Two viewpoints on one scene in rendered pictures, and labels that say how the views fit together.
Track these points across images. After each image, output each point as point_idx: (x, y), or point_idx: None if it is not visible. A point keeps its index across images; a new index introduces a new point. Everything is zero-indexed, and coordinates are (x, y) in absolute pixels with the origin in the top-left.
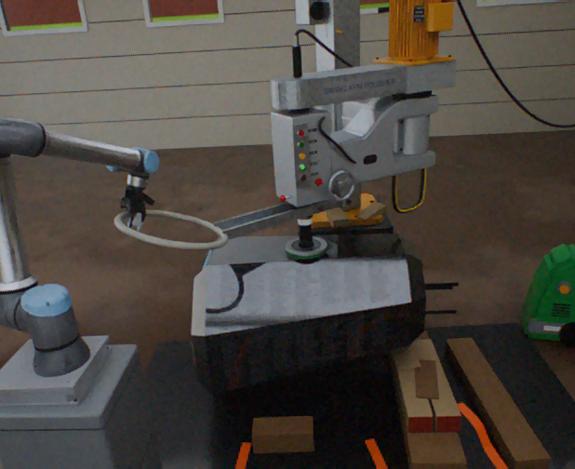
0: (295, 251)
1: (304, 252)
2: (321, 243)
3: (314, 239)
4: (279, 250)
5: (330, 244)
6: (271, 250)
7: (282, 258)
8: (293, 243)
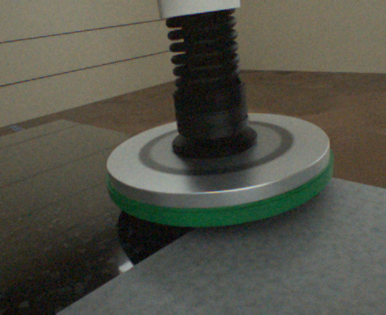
0: (306, 127)
1: (276, 118)
2: (158, 134)
3: (138, 154)
4: (324, 258)
5: (76, 191)
6: None
7: (358, 199)
8: (250, 164)
